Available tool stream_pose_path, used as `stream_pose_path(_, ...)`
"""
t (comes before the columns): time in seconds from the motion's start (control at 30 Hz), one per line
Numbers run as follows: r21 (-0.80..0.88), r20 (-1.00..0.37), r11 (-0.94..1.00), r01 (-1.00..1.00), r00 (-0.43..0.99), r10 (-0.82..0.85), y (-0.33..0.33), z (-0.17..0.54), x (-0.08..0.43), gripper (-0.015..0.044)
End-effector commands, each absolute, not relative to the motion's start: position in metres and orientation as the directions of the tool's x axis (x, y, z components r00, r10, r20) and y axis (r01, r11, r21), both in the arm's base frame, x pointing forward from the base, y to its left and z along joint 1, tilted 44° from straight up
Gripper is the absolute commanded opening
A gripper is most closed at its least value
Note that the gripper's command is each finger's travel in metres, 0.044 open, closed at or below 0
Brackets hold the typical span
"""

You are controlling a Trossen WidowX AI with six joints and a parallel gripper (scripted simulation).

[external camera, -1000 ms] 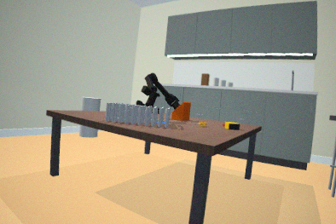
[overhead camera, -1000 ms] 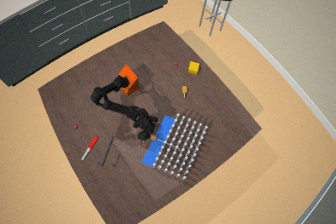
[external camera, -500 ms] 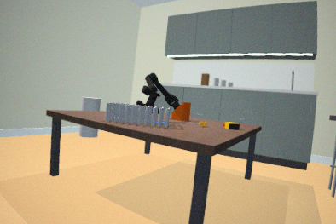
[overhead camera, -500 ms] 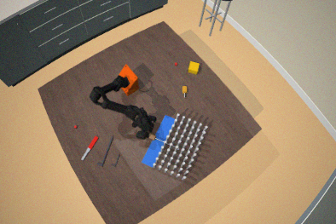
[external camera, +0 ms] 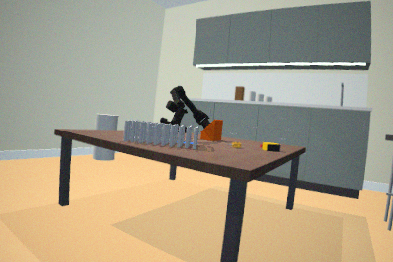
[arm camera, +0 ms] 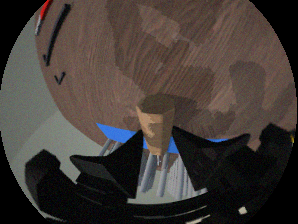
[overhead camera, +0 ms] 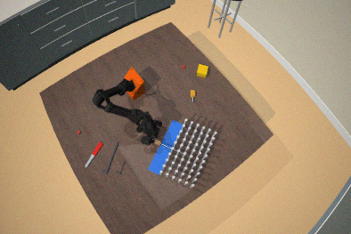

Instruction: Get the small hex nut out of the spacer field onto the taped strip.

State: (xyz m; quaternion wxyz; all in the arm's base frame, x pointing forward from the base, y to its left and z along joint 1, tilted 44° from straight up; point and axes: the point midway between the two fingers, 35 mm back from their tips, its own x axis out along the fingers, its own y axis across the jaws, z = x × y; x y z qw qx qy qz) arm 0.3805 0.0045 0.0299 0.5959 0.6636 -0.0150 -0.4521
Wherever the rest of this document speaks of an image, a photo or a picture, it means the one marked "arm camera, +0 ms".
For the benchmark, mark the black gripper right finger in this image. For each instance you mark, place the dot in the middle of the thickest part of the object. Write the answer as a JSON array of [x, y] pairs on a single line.
[[203, 157]]

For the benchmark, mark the yellow box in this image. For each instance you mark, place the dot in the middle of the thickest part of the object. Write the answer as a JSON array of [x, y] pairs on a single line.
[[292, 133]]

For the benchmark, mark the blue rectangular strip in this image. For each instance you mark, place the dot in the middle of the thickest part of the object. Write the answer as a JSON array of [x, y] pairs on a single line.
[[123, 136]]

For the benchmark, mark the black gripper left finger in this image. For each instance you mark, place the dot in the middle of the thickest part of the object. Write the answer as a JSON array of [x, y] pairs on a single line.
[[121, 166]]

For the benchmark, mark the tan wooden-handled tool with thin metal shaft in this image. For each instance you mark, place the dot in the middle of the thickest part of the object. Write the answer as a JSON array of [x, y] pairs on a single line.
[[156, 114]]

